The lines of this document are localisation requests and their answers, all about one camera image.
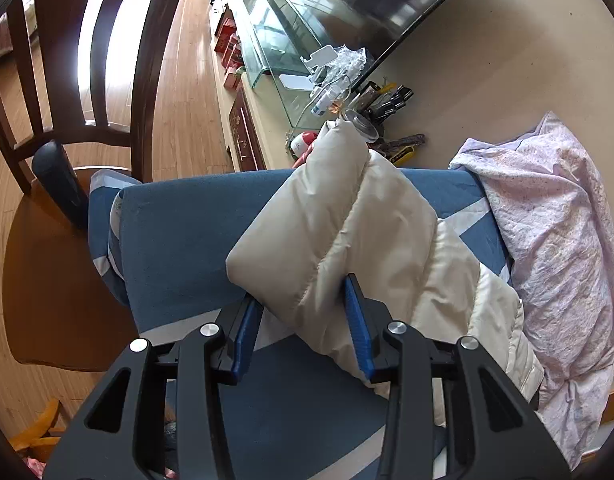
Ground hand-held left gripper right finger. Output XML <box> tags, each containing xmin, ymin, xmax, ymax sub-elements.
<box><xmin>341</xmin><ymin>272</ymin><xmax>572</xmax><ymax>480</ymax></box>

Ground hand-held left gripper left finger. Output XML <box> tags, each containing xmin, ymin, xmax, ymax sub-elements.
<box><xmin>42</xmin><ymin>294</ymin><xmax>265</xmax><ymax>480</ymax></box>

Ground cream puffer jacket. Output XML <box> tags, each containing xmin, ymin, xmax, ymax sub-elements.
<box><xmin>226</xmin><ymin>119</ymin><xmax>546</xmax><ymax>428</ymax></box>

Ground blue bed sheet white stripes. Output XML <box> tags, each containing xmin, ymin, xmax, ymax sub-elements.
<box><xmin>87</xmin><ymin>167</ymin><xmax>512</xmax><ymax>480</ymax></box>

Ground yellow and black tool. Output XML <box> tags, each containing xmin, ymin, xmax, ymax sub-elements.
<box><xmin>389</xmin><ymin>145</ymin><xmax>421</xmax><ymax>166</ymax></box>

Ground red and white container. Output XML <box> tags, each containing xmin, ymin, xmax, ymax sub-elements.
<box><xmin>289</xmin><ymin>131</ymin><xmax>320</xmax><ymax>162</ymax></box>

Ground brown snack packet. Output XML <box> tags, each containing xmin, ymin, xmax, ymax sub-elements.
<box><xmin>372</xmin><ymin>132</ymin><xmax>428</xmax><ymax>154</ymax></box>

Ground clear plastic cup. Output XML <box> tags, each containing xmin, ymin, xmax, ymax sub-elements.
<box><xmin>344</xmin><ymin>110</ymin><xmax>380</xmax><ymax>144</ymax></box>

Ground dark wooden chair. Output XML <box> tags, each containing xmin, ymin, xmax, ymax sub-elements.
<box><xmin>0</xmin><ymin>0</ymin><xmax>193</xmax><ymax>373</ymax></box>

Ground beige television cabinet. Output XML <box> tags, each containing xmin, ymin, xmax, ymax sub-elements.
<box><xmin>207</xmin><ymin>0</ymin><xmax>338</xmax><ymax>172</ymax></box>

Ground pink floral quilt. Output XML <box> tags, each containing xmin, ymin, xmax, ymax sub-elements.
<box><xmin>448</xmin><ymin>111</ymin><xmax>614</xmax><ymax>471</ymax></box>

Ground small white bottle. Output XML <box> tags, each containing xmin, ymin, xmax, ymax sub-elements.
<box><xmin>309</xmin><ymin>85</ymin><xmax>344</xmax><ymax>116</ymax></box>

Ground yellow wooden stool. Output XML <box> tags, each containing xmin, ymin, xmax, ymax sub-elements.
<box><xmin>10</xmin><ymin>397</ymin><xmax>68</xmax><ymax>453</ymax></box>

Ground dark blue cylindrical bottle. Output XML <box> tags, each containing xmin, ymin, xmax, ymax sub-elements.
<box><xmin>31</xmin><ymin>141</ymin><xmax>90</xmax><ymax>231</ymax></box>

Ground flat white box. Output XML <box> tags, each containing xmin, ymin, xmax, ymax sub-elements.
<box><xmin>278</xmin><ymin>74</ymin><xmax>313</xmax><ymax>94</ymax></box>

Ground clear plastic bag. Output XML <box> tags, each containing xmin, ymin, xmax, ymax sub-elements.
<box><xmin>332</xmin><ymin>46</ymin><xmax>368</xmax><ymax>79</ymax></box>

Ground white charger device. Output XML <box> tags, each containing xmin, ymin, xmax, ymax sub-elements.
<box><xmin>307</xmin><ymin>45</ymin><xmax>338</xmax><ymax>74</ymax></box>

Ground glass fish tank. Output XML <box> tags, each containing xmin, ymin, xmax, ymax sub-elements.
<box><xmin>228</xmin><ymin>0</ymin><xmax>325</xmax><ymax>90</ymax></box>

